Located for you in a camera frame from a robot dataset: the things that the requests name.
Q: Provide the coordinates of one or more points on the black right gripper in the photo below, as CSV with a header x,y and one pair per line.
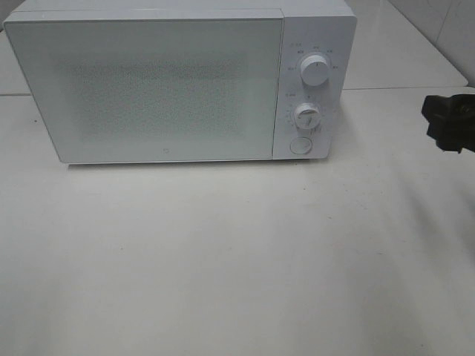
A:
x,y
450,121

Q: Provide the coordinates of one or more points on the white timer knob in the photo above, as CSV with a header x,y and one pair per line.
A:
x,y
307,116

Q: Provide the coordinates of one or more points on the round door release button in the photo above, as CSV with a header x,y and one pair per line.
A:
x,y
301,145

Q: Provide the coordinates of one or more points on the white microwave door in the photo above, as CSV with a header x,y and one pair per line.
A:
x,y
155,85

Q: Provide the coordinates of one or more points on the upper white power knob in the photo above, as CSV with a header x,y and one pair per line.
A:
x,y
315,69

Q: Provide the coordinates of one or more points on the white microwave oven body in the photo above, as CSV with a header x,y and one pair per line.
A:
x,y
310,27

